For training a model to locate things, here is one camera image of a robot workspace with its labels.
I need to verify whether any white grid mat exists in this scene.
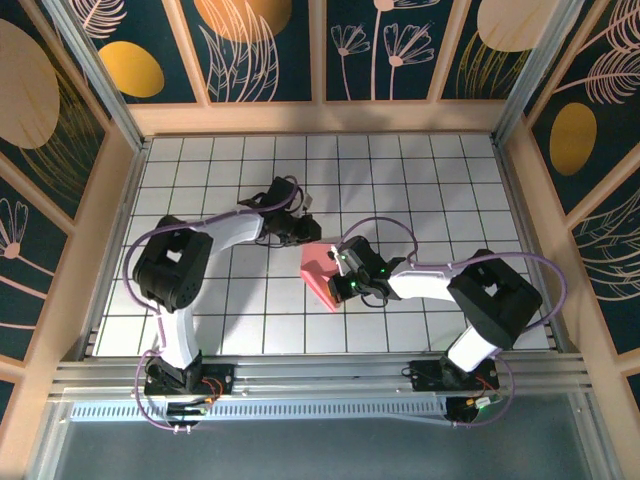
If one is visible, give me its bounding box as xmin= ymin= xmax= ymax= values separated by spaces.
xmin=92 ymin=134 xmax=556 ymax=357

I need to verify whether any black electronics module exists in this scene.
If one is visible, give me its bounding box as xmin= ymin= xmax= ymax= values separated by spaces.
xmin=165 ymin=399 xmax=210 ymax=420
xmin=443 ymin=394 xmax=502 ymax=427

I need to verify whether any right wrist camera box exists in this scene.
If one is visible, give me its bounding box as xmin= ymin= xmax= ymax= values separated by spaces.
xmin=329 ymin=244 xmax=354 ymax=274

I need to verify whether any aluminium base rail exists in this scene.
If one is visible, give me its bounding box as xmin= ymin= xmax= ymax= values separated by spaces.
xmin=47 ymin=352 xmax=596 ymax=401

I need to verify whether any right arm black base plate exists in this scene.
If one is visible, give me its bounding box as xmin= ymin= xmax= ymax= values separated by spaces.
xmin=408 ymin=358 xmax=500 ymax=392

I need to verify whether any slotted grey cable duct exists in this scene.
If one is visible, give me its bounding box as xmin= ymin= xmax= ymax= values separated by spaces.
xmin=69 ymin=397 xmax=451 ymax=426

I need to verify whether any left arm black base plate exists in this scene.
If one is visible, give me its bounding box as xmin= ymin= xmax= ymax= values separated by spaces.
xmin=143 ymin=363 xmax=236 ymax=396

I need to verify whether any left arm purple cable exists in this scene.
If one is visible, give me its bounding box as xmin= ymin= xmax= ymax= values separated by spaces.
xmin=123 ymin=174 xmax=304 ymax=435

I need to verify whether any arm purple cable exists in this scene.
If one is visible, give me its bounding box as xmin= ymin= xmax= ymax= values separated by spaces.
xmin=335 ymin=215 xmax=570 ymax=431
xmin=123 ymin=174 xmax=304 ymax=435

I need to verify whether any aluminium side rail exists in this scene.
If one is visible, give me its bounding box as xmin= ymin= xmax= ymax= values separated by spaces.
xmin=79 ymin=142 xmax=151 ymax=359
xmin=492 ymin=139 xmax=571 ymax=352

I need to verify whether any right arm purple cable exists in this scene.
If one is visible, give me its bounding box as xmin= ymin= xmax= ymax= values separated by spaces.
xmin=335 ymin=215 xmax=570 ymax=431

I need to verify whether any aluminium corner post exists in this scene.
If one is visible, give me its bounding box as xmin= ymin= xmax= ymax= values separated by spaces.
xmin=492 ymin=0 xmax=586 ymax=144
xmin=42 ymin=0 xmax=151 ymax=151

